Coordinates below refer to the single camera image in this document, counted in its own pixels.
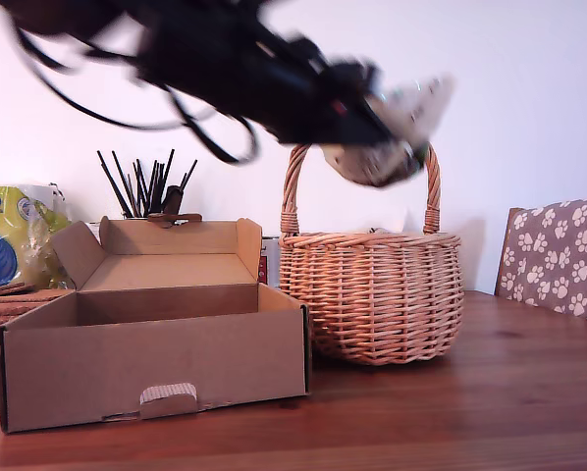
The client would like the large cork trivet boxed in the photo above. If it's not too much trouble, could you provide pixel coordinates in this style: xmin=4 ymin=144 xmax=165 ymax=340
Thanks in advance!
xmin=0 ymin=299 xmax=47 ymax=333

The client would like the brown leather strap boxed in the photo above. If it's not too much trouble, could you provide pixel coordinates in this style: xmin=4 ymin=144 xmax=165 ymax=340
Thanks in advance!
xmin=147 ymin=212 xmax=203 ymax=231

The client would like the white can red label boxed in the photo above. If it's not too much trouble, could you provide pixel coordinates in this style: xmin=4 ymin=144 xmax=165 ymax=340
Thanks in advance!
xmin=259 ymin=236 xmax=282 ymax=289

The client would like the yellow plastic bag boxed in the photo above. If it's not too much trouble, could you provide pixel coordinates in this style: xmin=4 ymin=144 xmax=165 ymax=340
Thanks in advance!
xmin=0 ymin=183 xmax=77 ymax=295

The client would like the brown cardboard box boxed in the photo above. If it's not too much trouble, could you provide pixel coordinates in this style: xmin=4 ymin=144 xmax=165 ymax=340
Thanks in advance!
xmin=0 ymin=217 xmax=314 ymax=436

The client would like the brown cork coaster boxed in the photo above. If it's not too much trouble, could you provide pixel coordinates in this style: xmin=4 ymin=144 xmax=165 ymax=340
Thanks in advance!
xmin=0 ymin=283 xmax=72 ymax=303

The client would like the paw print cloth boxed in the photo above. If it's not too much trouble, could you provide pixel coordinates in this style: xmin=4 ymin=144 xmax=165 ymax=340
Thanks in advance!
xmin=498 ymin=197 xmax=587 ymax=324

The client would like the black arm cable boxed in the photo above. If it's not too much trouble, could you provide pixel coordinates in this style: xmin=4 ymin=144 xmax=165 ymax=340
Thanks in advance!
xmin=163 ymin=82 xmax=262 ymax=166
xmin=13 ymin=19 xmax=221 ymax=131

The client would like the woven wicker basket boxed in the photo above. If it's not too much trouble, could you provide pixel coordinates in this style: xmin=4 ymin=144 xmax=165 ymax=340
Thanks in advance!
xmin=277 ymin=140 xmax=466 ymax=367

